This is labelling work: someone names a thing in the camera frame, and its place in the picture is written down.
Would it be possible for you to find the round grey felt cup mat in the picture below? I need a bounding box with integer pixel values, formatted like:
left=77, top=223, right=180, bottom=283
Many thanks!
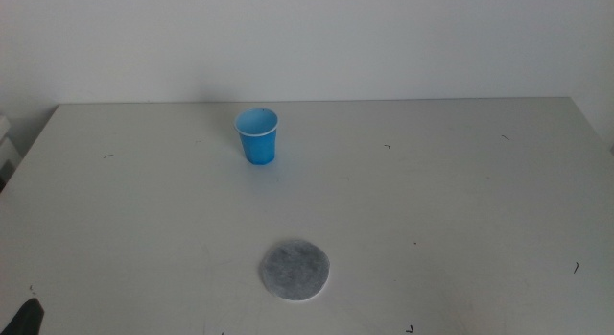
left=259, top=238, right=332, bottom=302

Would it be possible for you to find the blue plastic cup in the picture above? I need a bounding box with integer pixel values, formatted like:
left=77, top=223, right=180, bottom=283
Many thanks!
left=233, top=107, right=280, bottom=166

